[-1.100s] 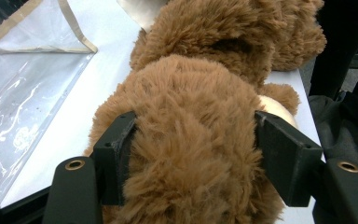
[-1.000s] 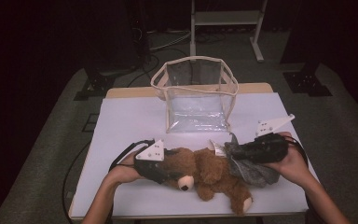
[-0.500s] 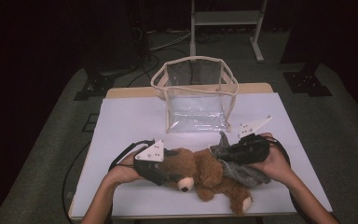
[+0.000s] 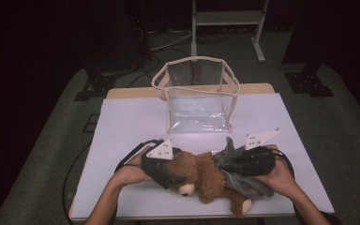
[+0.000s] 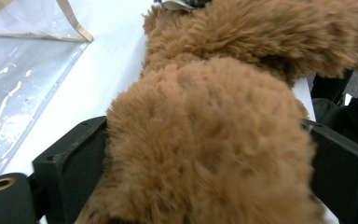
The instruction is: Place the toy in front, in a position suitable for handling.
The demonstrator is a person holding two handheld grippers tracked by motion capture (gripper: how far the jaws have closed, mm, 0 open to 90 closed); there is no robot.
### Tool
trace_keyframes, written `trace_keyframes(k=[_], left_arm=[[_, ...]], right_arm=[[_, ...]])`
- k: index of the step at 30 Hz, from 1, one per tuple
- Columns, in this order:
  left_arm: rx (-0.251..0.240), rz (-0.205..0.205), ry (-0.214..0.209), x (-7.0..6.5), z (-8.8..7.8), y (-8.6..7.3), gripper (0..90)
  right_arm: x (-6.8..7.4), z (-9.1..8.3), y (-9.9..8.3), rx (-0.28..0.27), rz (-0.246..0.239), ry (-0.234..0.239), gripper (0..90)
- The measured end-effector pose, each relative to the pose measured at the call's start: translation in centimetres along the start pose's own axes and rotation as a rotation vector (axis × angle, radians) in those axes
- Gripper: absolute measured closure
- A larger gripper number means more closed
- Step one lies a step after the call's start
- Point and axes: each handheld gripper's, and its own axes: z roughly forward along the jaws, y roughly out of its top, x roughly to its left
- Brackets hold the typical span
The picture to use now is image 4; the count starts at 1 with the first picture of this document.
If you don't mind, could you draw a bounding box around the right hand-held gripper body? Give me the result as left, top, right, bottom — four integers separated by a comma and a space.
236, 127, 281, 177

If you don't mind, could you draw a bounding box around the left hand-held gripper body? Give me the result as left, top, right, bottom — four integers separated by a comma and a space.
141, 138, 174, 190

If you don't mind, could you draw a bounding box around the grey fluffy cloth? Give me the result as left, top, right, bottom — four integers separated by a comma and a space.
212, 136, 276, 200

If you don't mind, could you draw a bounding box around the brown teddy bear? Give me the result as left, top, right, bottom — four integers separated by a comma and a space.
165, 151, 254, 218

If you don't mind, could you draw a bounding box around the transparent bag with beige trim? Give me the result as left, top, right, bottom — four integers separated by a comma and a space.
150, 55, 241, 135

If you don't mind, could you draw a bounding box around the person's right hand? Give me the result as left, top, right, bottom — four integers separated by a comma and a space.
252, 143, 298, 199

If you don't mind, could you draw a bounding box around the person's left hand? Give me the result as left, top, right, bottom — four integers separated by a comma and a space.
111, 146, 155, 189

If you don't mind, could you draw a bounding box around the white table sheet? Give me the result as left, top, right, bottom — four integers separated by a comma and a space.
69, 93, 336, 219

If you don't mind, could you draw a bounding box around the wooden table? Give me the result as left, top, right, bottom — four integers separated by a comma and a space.
68, 82, 336, 221

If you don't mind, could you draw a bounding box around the black floor socket plate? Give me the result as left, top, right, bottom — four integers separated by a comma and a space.
82, 113, 101, 134

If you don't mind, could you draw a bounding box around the black stand base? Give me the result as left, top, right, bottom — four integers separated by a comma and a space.
284, 64, 336, 98
73, 69, 116, 101

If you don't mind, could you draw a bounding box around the white metal stand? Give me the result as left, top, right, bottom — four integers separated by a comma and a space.
190, 0, 270, 64

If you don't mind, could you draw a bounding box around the left hand-held gripper cable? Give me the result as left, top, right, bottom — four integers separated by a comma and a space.
114, 139, 165, 174

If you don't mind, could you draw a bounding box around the hand-held gripper cable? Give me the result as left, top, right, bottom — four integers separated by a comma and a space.
114, 139, 165, 174
271, 148, 296, 181

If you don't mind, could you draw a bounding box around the right hand-held gripper cable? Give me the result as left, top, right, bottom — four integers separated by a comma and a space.
271, 148, 296, 181

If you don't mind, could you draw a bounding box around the thin black cable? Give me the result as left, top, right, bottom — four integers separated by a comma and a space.
127, 46, 195, 88

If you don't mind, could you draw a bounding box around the black cable loop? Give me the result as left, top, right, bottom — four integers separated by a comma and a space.
62, 142, 92, 225

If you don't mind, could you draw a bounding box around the light grey cable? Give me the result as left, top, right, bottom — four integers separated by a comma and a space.
149, 31, 193, 53

